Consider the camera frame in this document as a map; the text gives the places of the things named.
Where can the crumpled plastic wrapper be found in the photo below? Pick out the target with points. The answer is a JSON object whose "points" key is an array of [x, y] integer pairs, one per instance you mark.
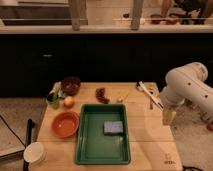
{"points": [[58, 90]]}

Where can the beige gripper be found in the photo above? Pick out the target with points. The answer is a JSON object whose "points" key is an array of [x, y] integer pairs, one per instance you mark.
{"points": [[168, 116]]}

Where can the dark maroon bowl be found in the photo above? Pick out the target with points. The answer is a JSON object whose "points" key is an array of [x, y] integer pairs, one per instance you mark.
{"points": [[71, 85]]}

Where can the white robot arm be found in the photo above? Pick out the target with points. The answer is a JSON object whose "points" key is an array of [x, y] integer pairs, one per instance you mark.
{"points": [[188, 83]]}

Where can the green plastic tray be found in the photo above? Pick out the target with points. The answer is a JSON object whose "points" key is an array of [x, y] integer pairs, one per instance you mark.
{"points": [[94, 147]]}

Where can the small yellow banana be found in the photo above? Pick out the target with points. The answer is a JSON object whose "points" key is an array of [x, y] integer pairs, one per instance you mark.
{"points": [[123, 97]]}

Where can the green cup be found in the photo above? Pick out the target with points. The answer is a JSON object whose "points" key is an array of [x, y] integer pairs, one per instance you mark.
{"points": [[53, 100]]}

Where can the blue grey sponge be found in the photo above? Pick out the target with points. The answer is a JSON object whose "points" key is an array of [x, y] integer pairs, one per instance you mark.
{"points": [[113, 127]]}

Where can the orange red bowl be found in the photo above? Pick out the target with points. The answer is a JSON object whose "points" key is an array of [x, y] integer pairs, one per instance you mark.
{"points": [[65, 124]]}

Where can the black clamp handle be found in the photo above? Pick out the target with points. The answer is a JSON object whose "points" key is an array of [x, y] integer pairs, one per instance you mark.
{"points": [[30, 126]]}

